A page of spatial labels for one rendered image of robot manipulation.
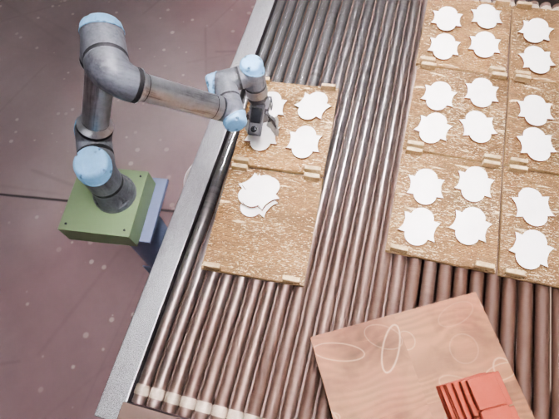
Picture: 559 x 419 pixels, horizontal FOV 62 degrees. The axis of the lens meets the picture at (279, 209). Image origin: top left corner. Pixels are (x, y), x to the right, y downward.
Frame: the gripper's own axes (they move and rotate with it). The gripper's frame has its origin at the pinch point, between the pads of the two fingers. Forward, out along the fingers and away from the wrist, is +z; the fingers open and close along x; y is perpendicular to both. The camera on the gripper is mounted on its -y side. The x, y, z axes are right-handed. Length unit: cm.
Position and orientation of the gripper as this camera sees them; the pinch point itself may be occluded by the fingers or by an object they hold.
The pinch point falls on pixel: (262, 134)
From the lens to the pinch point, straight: 179.9
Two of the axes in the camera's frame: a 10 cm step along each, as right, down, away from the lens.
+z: 0.8, 4.7, 8.8
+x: -9.8, -1.3, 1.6
